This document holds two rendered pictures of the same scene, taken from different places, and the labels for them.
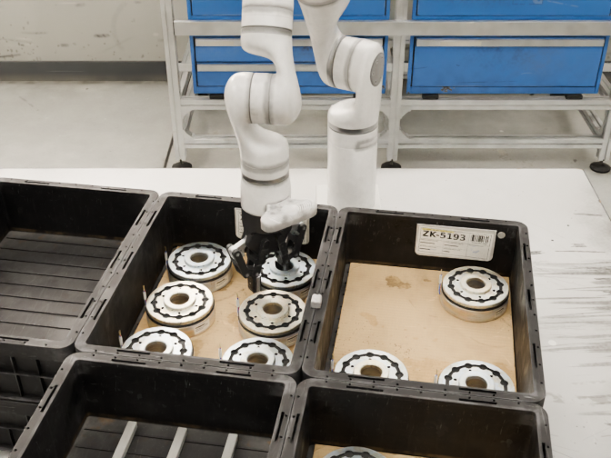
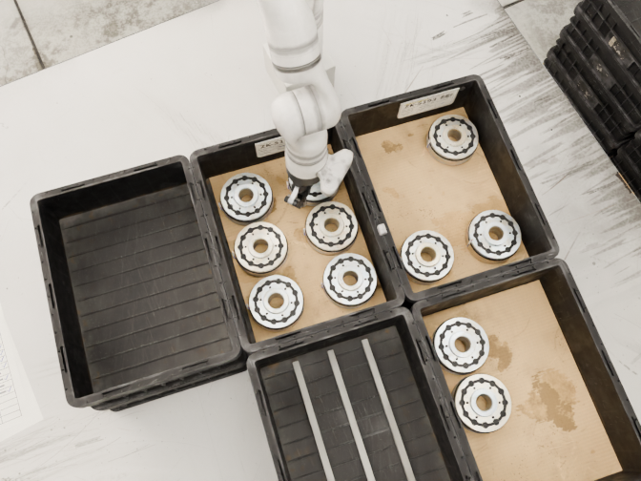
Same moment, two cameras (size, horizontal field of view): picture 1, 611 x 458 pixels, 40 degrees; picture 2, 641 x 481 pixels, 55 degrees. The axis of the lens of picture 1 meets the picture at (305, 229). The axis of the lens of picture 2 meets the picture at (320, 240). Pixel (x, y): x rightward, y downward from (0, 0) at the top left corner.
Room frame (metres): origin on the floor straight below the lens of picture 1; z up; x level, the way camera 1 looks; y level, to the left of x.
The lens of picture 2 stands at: (0.64, 0.26, 1.98)
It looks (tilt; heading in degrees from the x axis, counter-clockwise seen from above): 72 degrees down; 330
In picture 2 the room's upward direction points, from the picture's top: 4 degrees clockwise
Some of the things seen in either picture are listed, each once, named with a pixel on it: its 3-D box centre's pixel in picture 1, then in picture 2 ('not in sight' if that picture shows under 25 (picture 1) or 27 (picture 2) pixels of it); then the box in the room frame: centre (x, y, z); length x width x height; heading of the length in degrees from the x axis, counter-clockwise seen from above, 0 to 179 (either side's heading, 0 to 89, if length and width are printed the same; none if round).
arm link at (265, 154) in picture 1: (257, 124); (300, 126); (1.06, 0.07, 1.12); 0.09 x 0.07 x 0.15; 83
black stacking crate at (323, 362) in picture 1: (424, 323); (440, 193); (0.94, -0.17, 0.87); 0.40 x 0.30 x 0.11; 171
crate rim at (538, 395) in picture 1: (426, 295); (444, 182); (0.94, -0.17, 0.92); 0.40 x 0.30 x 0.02; 171
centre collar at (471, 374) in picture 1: (476, 384); (495, 233); (0.81, -0.23, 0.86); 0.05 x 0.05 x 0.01
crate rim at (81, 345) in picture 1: (221, 275); (294, 227); (0.98, 0.12, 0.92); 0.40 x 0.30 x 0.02; 171
